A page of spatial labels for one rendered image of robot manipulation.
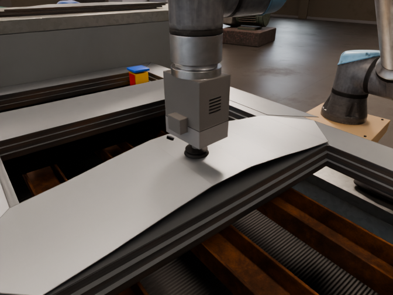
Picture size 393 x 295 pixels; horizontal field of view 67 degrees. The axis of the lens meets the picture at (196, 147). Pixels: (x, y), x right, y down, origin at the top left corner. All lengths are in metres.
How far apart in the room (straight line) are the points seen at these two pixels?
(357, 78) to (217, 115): 0.70
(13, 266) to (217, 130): 0.32
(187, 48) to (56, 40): 0.84
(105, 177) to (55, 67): 0.78
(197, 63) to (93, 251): 0.27
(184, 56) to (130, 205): 0.22
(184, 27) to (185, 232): 0.28
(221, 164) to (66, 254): 0.25
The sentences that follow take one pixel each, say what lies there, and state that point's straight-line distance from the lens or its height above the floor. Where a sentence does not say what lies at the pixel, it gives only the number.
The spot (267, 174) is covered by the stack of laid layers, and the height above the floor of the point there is 0.86.
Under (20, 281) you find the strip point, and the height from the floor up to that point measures 0.86.
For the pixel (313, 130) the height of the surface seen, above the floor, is 0.86.
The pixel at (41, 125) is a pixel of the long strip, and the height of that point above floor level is 0.86.
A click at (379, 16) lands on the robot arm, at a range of 0.89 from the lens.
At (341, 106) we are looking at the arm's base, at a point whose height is 0.79.
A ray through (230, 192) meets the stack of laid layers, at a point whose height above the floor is 0.86.
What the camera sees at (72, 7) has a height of 1.07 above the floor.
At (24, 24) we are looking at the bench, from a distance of 1.18.
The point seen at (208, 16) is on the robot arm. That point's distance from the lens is 0.41.
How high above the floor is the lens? 1.15
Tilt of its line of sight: 29 degrees down
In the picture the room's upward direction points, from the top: straight up
